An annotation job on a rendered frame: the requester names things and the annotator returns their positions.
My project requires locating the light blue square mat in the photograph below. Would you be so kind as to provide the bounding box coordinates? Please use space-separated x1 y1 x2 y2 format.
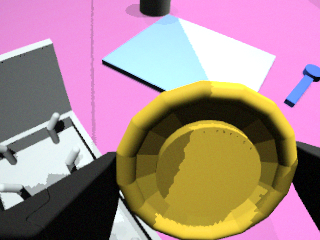
101 15 276 92

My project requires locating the yellow plate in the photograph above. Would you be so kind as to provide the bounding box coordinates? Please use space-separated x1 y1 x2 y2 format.
116 81 297 240

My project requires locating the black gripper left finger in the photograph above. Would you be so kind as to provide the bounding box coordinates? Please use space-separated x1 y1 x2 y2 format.
0 152 120 240

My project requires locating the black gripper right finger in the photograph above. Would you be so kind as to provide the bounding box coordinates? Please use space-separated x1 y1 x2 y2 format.
292 140 320 232

